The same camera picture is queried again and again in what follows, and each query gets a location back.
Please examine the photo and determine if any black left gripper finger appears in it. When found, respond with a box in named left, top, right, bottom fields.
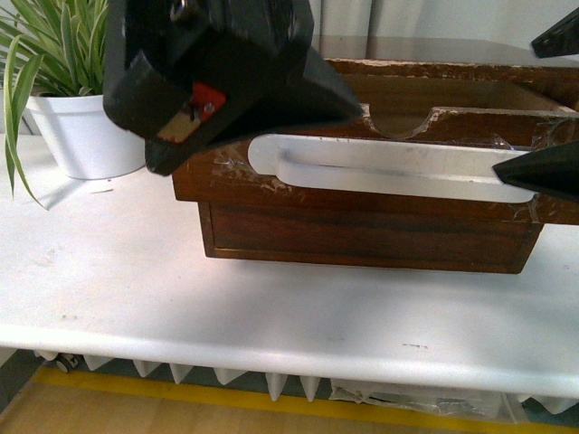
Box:
left=145, top=48, right=362, bottom=176

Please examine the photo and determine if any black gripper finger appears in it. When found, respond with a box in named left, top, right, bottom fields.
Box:
left=531, top=9, right=579, bottom=58

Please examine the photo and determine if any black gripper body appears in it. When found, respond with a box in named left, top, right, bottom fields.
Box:
left=103, top=1, right=314, bottom=139

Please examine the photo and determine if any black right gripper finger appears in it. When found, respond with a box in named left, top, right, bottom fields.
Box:
left=492, top=140, right=578, bottom=203

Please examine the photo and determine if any white drawer handle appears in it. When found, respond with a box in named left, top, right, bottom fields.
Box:
left=248, top=135, right=534, bottom=203

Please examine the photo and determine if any wooden drawer with front panel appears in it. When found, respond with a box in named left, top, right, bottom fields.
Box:
left=171, top=92, right=579, bottom=275

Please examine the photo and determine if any white plastic flower pot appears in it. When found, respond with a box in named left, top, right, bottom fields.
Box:
left=26, top=96, right=145, bottom=180

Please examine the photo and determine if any green spider plant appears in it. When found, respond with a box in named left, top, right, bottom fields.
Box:
left=1, top=0, right=109, bottom=198

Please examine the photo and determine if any small fallen leaf piece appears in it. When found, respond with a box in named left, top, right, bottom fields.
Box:
left=90, top=188, right=114, bottom=194

